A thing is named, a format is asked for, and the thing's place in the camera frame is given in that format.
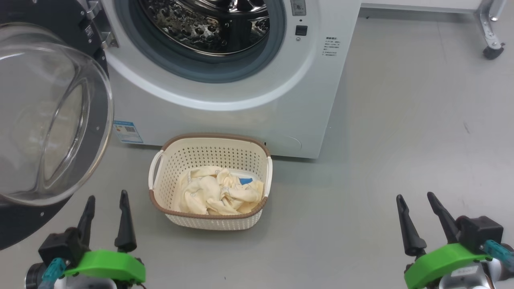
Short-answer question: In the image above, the black round glass washer door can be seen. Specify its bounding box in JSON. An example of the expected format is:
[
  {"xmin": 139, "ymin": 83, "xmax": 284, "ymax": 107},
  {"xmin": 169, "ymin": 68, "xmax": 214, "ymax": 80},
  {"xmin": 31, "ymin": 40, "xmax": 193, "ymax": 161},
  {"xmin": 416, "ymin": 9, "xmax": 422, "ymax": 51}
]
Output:
[{"xmin": 0, "ymin": 0, "xmax": 115, "ymax": 250}]

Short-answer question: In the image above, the cream perforated laundry basket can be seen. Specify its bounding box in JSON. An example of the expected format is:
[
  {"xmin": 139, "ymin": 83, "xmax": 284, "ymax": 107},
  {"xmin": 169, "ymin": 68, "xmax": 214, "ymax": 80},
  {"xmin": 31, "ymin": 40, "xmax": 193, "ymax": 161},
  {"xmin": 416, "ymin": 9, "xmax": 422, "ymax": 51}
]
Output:
[{"xmin": 148, "ymin": 133, "xmax": 273, "ymax": 231}]

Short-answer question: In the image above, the cream garment with blue patch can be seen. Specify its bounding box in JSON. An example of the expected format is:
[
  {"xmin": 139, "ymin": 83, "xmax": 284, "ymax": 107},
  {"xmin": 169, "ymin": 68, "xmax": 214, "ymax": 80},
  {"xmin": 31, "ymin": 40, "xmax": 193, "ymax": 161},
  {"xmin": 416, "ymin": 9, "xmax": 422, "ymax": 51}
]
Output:
[
  {"xmin": 173, "ymin": 166, "xmax": 237, "ymax": 215},
  {"xmin": 219, "ymin": 168, "xmax": 265, "ymax": 213}
]

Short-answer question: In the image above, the teal plug camera cable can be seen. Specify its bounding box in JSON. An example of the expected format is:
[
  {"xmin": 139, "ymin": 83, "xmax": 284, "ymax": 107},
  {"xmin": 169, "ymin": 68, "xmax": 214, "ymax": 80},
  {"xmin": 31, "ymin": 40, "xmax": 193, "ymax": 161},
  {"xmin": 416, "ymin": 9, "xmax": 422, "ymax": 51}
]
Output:
[
  {"xmin": 483, "ymin": 240, "xmax": 514, "ymax": 269},
  {"xmin": 41, "ymin": 258, "xmax": 67, "ymax": 289}
]

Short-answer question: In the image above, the blue energy label sticker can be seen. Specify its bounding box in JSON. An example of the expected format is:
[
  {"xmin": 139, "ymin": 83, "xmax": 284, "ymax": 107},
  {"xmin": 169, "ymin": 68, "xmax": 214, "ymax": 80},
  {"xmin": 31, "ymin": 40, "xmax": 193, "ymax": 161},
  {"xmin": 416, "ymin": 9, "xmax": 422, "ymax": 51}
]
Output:
[{"xmin": 114, "ymin": 120, "xmax": 143, "ymax": 144}]

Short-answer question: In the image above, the white front-load washing machine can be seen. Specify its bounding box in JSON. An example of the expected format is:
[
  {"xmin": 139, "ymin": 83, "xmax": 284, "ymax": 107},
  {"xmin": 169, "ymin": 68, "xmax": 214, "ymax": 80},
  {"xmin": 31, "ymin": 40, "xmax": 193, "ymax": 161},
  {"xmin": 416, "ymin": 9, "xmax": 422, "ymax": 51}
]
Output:
[{"xmin": 98, "ymin": 0, "xmax": 362, "ymax": 159}]

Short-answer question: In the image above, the teal plug right camera cable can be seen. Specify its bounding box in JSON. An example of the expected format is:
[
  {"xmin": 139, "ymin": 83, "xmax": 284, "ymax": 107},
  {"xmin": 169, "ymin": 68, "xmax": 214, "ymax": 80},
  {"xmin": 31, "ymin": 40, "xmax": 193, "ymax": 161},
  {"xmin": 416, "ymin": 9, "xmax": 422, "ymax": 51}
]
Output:
[{"xmin": 483, "ymin": 240, "xmax": 514, "ymax": 269}]

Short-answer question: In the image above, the teal plug left camera cable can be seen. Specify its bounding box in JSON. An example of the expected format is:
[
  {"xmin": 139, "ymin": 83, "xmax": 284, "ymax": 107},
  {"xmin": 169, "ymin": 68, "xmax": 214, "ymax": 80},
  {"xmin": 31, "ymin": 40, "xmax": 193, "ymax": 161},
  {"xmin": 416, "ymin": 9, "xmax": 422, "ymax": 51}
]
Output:
[{"xmin": 41, "ymin": 258, "xmax": 67, "ymax": 289}]

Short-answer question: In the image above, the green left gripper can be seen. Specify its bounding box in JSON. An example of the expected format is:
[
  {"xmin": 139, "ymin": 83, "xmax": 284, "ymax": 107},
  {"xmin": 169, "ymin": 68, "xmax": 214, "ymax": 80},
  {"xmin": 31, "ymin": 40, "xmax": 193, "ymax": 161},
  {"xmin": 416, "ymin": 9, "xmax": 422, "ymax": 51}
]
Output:
[{"xmin": 64, "ymin": 190, "xmax": 146, "ymax": 283}]

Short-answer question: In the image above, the grey metal leg with caster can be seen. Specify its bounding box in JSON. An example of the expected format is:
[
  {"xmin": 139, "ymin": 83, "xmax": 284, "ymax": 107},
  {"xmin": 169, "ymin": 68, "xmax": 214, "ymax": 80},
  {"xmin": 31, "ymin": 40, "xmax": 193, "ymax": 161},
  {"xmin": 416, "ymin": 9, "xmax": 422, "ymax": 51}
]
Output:
[{"xmin": 474, "ymin": 0, "xmax": 507, "ymax": 60}]

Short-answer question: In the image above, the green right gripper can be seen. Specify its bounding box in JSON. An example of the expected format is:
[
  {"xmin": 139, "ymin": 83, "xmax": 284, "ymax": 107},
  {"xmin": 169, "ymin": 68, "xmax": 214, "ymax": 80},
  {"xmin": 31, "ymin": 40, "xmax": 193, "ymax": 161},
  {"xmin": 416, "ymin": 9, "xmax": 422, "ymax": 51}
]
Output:
[{"xmin": 396, "ymin": 191, "xmax": 492, "ymax": 289}]

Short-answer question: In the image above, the small printed text sticker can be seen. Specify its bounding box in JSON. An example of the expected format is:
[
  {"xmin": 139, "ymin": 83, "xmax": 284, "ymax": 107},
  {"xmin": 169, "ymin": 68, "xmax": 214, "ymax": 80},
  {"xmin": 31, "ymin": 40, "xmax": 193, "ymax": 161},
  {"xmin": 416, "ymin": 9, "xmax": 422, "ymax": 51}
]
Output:
[{"xmin": 323, "ymin": 36, "xmax": 340, "ymax": 57}]

